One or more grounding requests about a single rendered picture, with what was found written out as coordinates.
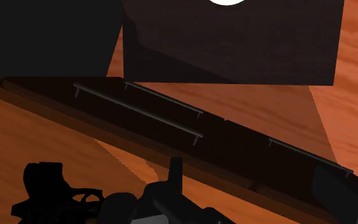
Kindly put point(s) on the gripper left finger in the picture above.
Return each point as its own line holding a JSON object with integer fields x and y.
{"x": 175, "y": 173}

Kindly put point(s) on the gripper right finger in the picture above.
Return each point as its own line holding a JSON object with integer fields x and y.
{"x": 346, "y": 201}

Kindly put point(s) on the dark wooden chest of drawers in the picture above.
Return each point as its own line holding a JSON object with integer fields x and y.
{"x": 243, "y": 149}

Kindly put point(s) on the black irregular object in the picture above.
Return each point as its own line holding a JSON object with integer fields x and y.
{"x": 42, "y": 186}

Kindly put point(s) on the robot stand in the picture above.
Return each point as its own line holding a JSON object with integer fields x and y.
{"x": 234, "y": 46}

